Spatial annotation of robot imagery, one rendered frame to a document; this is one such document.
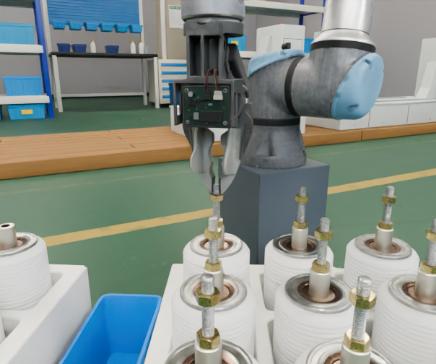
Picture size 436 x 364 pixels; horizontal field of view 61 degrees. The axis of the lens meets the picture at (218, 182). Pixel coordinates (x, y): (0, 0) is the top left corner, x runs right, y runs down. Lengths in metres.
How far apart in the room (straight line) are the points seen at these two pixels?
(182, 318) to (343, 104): 0.46
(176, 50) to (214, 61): 6.19
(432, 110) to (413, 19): 3.13
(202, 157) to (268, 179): 0.27
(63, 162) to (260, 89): 1.44
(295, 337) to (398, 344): 0.11
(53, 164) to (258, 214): 1.45
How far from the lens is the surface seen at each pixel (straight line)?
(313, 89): 0.71
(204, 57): 0.43
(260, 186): 0.73
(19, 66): 8.42
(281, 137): 0.77
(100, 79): 8.55
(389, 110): 3.33
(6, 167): 2.04
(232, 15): 0.45
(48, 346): 0.59
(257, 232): 0.77
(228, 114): 0.42
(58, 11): 6.12
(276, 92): 0.75
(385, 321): 0.47
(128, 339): 0.73
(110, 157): 2.07
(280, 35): 2.65
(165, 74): 5.73
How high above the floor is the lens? 0.49
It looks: 16 degrees down
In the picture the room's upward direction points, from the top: straight up
